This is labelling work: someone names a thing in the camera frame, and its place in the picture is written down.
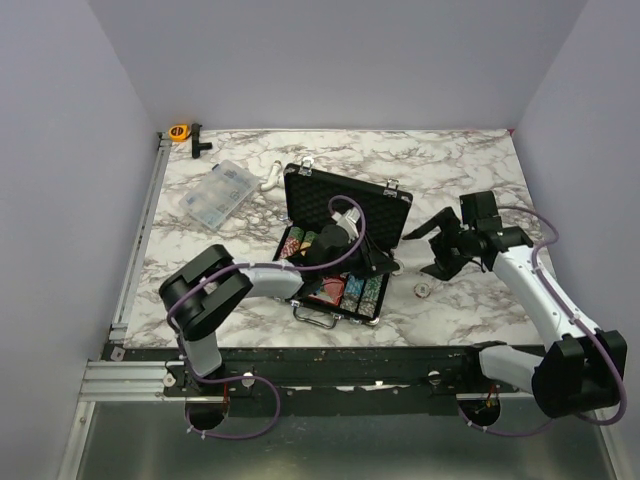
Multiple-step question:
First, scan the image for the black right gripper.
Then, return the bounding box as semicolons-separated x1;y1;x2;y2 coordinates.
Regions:
405;207;476;281

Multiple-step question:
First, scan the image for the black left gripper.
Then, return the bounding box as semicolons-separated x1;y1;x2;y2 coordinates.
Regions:
321;231;398;280

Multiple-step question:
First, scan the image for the red playing card deck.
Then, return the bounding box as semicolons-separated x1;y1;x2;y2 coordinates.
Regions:
309;277;346;306

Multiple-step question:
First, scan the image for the black poker chip case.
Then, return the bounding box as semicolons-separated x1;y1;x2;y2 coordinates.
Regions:
274;163;413;329

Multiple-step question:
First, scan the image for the white red poker chip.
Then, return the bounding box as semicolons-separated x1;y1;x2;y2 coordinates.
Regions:
414;283;432;298

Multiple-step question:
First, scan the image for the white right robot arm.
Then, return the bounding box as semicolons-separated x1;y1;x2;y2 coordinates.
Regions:
405;191;628;426

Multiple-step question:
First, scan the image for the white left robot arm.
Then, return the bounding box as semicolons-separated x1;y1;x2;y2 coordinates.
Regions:
159;225;400;395

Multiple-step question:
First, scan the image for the white pipe fitting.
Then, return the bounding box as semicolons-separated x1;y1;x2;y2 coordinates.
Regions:
260;160;284;192

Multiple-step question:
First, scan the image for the clear plastic organizer box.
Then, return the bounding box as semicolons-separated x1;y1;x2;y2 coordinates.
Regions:
179;160;260;231

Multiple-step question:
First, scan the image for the black T-shaped tool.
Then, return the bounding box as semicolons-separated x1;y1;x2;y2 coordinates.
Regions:
191;122;213;159

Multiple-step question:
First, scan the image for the orange tape measure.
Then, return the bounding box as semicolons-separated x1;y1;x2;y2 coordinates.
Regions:
168;124;192;143

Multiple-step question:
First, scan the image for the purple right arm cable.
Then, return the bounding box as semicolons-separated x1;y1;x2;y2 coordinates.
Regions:
457;206;629;437

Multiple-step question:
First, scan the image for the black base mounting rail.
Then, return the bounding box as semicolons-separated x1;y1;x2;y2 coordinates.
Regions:
164;344;521;419

